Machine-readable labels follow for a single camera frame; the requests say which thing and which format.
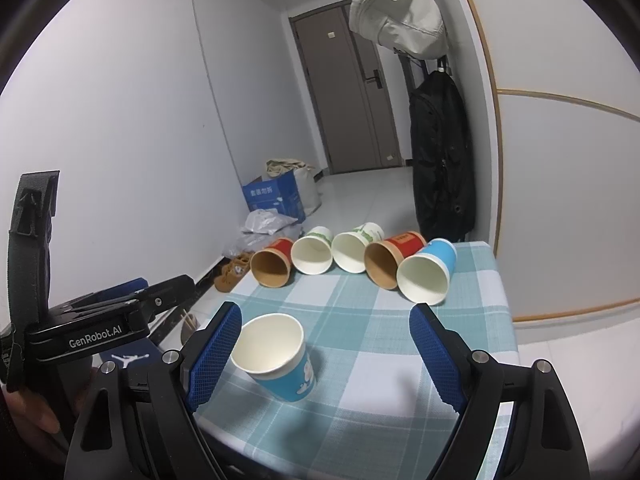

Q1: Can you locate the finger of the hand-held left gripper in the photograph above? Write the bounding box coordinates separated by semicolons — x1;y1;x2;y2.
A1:
131;274;197;329
50;277;149;312

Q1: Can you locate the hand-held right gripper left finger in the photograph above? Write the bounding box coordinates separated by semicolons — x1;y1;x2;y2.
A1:
64;301;243;480

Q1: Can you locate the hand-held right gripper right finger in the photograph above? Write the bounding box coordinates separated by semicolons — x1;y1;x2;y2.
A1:
408;303;591;480

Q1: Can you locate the blue paper cup white print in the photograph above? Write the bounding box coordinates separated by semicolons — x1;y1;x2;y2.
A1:
229;312;317;404

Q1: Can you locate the plain blue paper cup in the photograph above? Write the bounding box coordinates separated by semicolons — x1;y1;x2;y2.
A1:
396;238;458;306

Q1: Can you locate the red kraft paper cup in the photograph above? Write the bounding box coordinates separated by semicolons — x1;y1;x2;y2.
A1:
250;237;296;288
363;230;427;292

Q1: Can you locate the white green paper cup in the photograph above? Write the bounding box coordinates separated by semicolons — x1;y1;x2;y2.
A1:
332;222;385;274
291;226;335;276

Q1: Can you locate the person's left hand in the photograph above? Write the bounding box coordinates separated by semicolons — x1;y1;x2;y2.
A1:
0;367;100;436

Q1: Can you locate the brown shoe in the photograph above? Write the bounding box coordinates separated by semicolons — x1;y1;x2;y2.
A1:
215;262;247;292
227;252;254;277

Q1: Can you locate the teal checked tablecloth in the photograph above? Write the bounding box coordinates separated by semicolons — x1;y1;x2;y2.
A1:
192;241;521;480

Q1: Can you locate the clear plastic bag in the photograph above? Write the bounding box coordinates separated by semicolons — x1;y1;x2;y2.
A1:
220;235;271;267

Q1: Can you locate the crumpled white plastic bag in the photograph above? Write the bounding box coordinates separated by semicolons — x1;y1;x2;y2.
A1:
241;209;303;237

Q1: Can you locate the blue cardboard box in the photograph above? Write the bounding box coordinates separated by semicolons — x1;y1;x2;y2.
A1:
242;169;307;225

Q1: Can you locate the black hanging bag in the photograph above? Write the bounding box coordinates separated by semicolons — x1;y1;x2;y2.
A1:
409;70;477;243

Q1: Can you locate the white wood-trimmed wardrobe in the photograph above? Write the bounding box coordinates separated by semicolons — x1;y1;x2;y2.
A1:
445;0;640;326

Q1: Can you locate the brown door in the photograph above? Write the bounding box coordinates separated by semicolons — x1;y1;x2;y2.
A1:
290;2;403;176

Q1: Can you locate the white backpack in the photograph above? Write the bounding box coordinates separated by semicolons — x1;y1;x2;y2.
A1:
348;0;450;58

